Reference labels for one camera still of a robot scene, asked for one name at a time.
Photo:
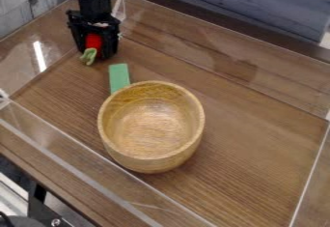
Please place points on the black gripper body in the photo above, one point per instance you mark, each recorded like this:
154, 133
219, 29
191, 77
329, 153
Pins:
81, 26

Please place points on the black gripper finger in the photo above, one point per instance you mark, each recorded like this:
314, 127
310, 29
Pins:
79, 33
110, 43

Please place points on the red plush strawberry toy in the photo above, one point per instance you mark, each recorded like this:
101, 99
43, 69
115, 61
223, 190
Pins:
92, 49

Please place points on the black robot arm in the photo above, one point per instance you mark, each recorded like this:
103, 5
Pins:
95, 9

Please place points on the green rectangular block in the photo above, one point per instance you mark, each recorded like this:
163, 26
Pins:
119, 78

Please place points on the wooden bowl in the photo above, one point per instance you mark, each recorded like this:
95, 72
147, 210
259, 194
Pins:
150, 124

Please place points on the clear acrylic corner bracket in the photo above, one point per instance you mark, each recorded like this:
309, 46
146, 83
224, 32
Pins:
119, 10

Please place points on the black table leg bracket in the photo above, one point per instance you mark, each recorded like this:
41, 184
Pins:
39, 211

